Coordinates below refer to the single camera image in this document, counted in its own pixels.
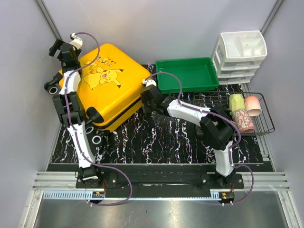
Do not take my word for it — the yellow Pikachu suitcase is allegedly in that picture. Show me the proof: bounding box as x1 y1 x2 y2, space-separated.
43 43 152 145

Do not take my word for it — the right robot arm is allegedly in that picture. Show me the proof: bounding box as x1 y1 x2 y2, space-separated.
141 85 235 188

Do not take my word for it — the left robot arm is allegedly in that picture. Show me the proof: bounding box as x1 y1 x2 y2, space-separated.
44 35 103 188

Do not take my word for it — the green plastic tray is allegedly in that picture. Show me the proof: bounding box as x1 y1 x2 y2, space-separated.
155 57 219 94

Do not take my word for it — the pale green faceted cup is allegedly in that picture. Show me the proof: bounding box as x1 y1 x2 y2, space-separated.
229 94 245 112

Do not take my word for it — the pink skull pattern cup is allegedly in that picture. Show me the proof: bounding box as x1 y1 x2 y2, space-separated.
231 109 255 133

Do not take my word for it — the white drawer organizer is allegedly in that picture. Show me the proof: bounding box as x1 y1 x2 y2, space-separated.
211 30 267 85

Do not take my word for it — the pink marbled cup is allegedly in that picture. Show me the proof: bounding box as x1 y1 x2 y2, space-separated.
244 96 262 117

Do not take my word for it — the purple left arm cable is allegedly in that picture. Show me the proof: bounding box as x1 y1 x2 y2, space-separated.
62 32 133 206

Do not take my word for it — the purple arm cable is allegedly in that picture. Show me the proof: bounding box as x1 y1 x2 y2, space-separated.
142 72 255 206
62 32 133 206

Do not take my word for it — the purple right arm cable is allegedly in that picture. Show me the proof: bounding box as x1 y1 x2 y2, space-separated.
142 72 255 206

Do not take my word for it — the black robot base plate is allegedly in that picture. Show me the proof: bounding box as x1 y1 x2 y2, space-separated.
76 164 244 199

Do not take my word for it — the black wire dish rack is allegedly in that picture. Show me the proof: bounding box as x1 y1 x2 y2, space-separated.
193 91 276 136

